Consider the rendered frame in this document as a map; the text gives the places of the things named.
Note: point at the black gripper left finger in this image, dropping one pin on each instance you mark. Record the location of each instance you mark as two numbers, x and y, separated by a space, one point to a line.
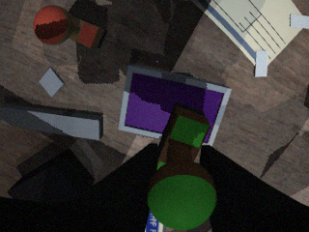
117 203

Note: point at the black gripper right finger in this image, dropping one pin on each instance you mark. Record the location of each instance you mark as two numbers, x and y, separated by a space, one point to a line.
245 203

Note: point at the purple ink pad in grey tray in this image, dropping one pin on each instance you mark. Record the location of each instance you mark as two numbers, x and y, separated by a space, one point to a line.
150 95

